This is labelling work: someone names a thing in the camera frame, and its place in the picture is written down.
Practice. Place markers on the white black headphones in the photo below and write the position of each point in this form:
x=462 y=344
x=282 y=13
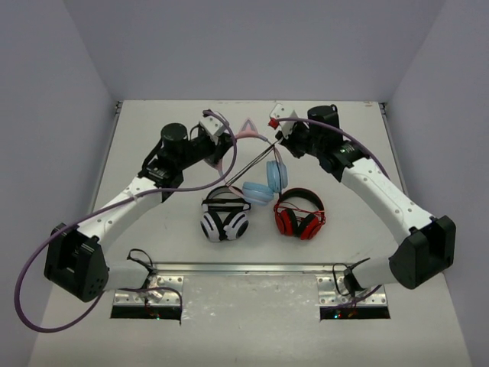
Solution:
x=225 y=214

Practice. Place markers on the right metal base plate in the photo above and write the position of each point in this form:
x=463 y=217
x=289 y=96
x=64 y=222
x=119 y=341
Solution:
x=333 y=293

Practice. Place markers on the aluminium table edge rail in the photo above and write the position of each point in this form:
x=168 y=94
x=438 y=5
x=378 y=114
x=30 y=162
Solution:
x=246 y=268

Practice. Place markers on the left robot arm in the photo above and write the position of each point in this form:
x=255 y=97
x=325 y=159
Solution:
x=76 y=257

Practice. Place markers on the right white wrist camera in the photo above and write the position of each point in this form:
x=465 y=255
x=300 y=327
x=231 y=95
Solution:
x=283 y=118

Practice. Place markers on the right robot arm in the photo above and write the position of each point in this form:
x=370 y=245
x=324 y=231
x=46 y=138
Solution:
x=426 y=243

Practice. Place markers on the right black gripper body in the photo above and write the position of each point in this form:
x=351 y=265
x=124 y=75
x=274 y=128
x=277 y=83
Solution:
x=300 y=141

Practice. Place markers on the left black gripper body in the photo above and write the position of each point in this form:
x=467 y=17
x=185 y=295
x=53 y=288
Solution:
x=222 y=144

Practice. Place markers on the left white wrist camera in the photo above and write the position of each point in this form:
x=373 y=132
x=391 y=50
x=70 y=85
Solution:
x=212 y=123

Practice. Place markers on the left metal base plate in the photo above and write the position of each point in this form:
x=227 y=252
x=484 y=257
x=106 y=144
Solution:
x=159 y=291

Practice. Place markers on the pink blue cat-ear headphones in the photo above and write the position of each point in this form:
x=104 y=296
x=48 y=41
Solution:
x=265 y=176

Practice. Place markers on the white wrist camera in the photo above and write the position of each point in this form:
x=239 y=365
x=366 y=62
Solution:
x=283 y=118
x=212 y=123

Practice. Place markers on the red black headphones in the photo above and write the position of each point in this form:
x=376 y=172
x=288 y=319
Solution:
x=293 y=221

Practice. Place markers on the metal base plate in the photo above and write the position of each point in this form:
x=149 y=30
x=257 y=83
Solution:
x=159 y=291
x=333 y=293

